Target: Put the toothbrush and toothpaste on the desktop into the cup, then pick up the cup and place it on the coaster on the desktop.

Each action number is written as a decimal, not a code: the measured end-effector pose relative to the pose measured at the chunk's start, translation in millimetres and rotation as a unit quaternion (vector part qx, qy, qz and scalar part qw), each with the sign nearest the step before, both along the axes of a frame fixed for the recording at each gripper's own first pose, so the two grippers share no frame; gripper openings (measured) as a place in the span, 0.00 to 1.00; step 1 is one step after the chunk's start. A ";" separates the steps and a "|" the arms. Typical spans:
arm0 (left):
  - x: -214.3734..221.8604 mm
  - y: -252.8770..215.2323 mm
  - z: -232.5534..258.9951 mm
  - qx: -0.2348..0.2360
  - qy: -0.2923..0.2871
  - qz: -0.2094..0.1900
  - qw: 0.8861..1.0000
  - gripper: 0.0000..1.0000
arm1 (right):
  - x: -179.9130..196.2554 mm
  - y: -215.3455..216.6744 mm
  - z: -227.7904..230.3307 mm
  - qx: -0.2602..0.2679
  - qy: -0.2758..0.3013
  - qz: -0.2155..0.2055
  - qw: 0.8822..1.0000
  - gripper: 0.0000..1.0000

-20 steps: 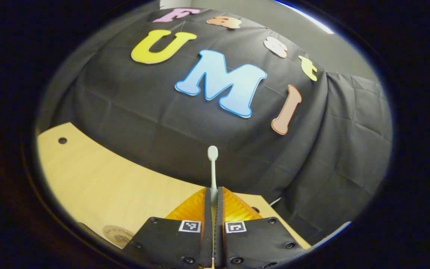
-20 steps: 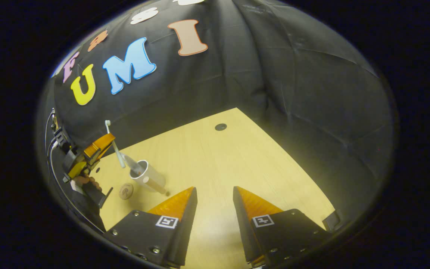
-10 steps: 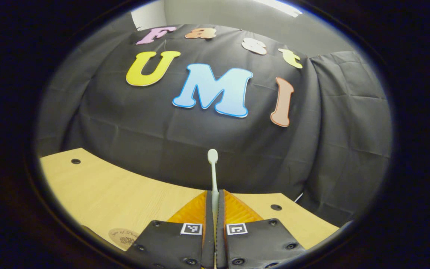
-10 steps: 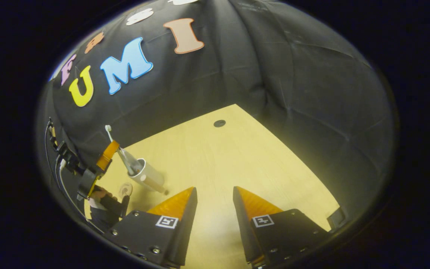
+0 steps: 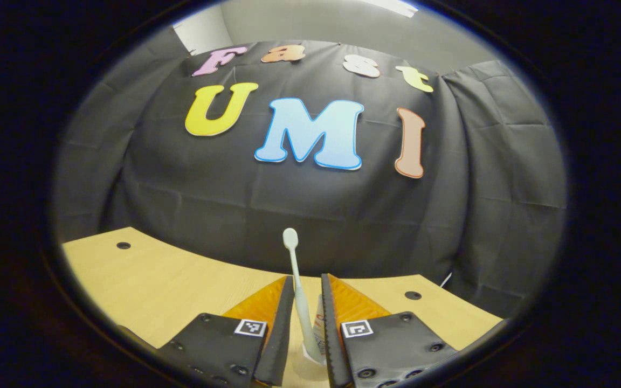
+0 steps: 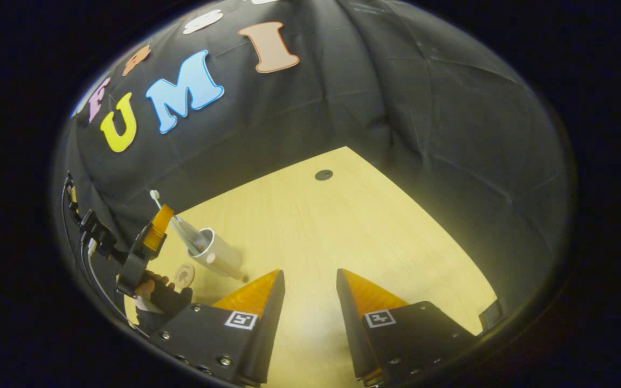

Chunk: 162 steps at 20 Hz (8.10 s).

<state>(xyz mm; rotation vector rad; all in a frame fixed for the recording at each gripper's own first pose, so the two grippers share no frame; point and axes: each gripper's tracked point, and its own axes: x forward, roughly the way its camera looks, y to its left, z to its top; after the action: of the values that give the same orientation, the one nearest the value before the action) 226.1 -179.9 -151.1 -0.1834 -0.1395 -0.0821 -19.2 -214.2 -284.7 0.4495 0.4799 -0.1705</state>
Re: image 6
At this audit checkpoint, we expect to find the round brown coaster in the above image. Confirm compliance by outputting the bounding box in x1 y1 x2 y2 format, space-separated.
174 263 196 289

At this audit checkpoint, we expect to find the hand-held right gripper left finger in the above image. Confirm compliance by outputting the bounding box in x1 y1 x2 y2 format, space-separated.
149 269 286 386

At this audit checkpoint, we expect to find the light wooden desktop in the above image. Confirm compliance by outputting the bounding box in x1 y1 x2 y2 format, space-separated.
125 145 500 388

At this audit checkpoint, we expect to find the white toothpaste tube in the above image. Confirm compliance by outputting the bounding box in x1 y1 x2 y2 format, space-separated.
172 214 210 257

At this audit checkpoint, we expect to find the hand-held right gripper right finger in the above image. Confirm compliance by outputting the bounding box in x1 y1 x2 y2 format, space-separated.
336 268 477 387

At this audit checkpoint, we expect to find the white cup with wooden handle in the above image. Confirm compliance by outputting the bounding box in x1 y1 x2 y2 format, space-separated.
188 228 244 280

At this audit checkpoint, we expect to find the pale green toothbrush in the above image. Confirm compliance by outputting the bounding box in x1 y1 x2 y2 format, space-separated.
149 190 195 251

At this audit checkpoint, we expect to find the black backdrop cloth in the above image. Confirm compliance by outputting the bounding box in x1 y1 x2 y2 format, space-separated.
54 0 570 324

